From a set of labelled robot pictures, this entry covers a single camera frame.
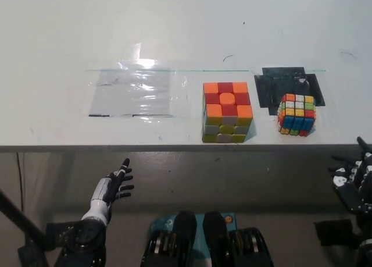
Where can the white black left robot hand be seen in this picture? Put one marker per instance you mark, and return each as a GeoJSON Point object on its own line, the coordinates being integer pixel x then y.
{"type": "Point", "coordinates": [109, 188]}

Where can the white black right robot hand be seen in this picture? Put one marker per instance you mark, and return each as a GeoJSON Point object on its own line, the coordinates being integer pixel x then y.
{"type": "Point", "coordinates": [353, 191]}

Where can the small brick-studded puzzle cube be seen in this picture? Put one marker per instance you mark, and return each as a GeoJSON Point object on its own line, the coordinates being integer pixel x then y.
{"type": "Point", "coordinates": [296, 114]}

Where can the big orange red puzzle cube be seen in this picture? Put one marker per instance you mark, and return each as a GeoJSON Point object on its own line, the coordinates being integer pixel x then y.
{"type": "Point", "coordinates": [226, 111]}

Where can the black diagonal pole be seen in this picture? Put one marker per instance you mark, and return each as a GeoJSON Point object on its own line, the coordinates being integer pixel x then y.
{"type": "Point", "coordinates": [20, 217]}

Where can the clear film over grey sheet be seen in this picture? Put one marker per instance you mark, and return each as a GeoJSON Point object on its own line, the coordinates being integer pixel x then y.
{"type": "Point", "coordinates": [130, 92]}

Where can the black tape patch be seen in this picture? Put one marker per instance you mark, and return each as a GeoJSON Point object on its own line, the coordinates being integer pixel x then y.
{"type": "Point", "coordinates": [268, 88]}

